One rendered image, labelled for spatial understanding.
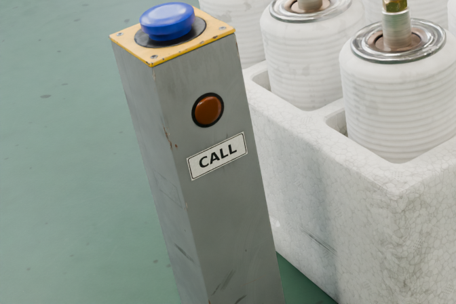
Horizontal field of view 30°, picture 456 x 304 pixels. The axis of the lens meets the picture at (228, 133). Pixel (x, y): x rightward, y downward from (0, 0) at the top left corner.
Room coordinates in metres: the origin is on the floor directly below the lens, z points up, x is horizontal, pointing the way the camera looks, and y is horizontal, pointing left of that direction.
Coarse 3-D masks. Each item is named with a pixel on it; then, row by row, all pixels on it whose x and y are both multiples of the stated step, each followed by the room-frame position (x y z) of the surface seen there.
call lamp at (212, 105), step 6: (210, 96) 0.54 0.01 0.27; (204, 102) 0.54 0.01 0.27; (210, 102) 0.54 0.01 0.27; (216, 102) 0.54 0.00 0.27; (198, 108) 0.53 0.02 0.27; (204, 108) 0.53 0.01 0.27; (210, 108) 0.54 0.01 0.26; (216, 108) 0.54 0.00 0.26; (198, 114) 0.53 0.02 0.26; (204, 114) 0.53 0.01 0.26; (210, 114) 0.54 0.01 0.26; (216, 114) 0.54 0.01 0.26; (198, 120) 0.53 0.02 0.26; (204, 120) 0.53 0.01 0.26; (210, 120) 0.54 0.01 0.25
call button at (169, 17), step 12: (144, 12) 0.58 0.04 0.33; (156, 12) 0.57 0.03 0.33; (168, 12) 0.57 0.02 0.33; (180, 12) 0.56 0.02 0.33; (192, 12) 0.56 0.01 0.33; (144, 24) 0.56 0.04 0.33; (156, 24) 0.55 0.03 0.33; (168, 24) 0.55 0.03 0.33; (180, 24) 0.55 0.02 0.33; (156, 36) 0.56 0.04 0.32; (168, 36) 0.56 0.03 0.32; (180, 36) 0.56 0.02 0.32
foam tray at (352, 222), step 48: (288, 144) 0.63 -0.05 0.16; (336, 144) 0.59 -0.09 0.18; (288, 192) 0.64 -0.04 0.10; (336, 192) 0.57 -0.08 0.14; (384, 192) 0.51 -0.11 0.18; (432, 192) 0.52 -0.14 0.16; (288, 240) 0.66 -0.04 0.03; (336, 240) 0.58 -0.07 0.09; (384, 240) 0.52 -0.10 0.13; (432, 240) 0.52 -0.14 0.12; (336, 288) 0.59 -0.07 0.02; (384, 288) 0.53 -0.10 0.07; (432, 288) 0.52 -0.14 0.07
